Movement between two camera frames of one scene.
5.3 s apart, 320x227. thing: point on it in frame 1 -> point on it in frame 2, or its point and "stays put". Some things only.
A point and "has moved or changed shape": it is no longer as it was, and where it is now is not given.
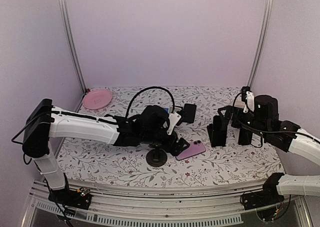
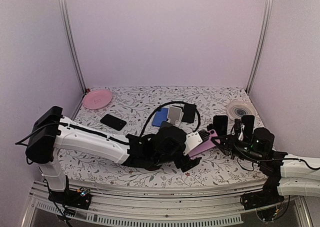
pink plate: x=96 y=99 stays put
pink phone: x=194 y=148 has moved or changed shape
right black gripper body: x=257 y=125 -> x=249 y=153
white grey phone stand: x=176 y=109 has moved or changed shape
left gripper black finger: x=179 y=147 -> x=185 y=164
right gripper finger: x=226 y=112 -> x=228 y=143
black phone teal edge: x=189 y=113 stays put
